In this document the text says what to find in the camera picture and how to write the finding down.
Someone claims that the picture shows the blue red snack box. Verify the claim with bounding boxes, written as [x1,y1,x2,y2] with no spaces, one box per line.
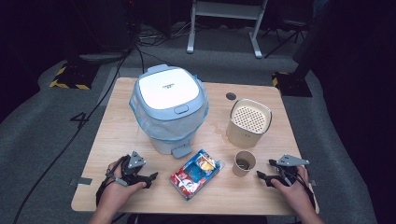
[169,148,225,202]

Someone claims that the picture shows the grey flat stand foot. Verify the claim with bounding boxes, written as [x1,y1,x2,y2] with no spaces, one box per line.
[78,51,126,64]

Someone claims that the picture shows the person's right hand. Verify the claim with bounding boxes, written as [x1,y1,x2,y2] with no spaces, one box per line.
[270,166,316,216]

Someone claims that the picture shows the person's left hand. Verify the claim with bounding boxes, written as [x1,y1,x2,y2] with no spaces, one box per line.
[99,158,148,213]

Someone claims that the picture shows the white desk frame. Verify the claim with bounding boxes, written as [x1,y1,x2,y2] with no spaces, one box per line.
[186,0,269,60]

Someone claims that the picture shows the black tripod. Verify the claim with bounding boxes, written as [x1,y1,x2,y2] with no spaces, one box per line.
[263,18,312,60]

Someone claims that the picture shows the beige container with strainer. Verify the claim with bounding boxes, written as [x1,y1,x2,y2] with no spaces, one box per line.
[225,98,273,149]

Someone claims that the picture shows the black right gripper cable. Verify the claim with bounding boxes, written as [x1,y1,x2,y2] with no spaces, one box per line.
[290,172,318,210]

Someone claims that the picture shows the long black floor cable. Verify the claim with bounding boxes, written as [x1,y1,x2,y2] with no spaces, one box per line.
[12,46,134,224]

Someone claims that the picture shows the dark tea dregs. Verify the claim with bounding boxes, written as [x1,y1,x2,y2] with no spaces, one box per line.
[236,159,251,171]

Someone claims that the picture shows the yellow black striped base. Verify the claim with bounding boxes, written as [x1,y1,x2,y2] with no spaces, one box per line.
[49,61,101,91]
[271,70,314,98]

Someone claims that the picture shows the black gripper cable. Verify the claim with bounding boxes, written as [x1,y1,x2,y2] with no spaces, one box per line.
[95,154,130,207]
[290,172,318,210]

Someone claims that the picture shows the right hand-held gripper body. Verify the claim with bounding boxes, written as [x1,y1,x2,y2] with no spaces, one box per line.
[269,154,310,185]

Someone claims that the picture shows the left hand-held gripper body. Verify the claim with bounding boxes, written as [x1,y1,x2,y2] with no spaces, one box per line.
[120,150,149,187]

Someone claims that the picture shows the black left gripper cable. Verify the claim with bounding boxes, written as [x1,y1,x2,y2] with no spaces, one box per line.
[95,154,130,207]

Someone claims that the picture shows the blue white pedal bin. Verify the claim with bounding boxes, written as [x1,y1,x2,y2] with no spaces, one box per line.
[129,63,209,160]

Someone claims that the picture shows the clear blue-edged bin liner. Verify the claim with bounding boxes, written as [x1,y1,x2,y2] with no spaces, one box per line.
[129,74,210,145]

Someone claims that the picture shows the brown paper cup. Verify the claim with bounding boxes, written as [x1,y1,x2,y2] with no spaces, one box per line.
[232,150,257,178]

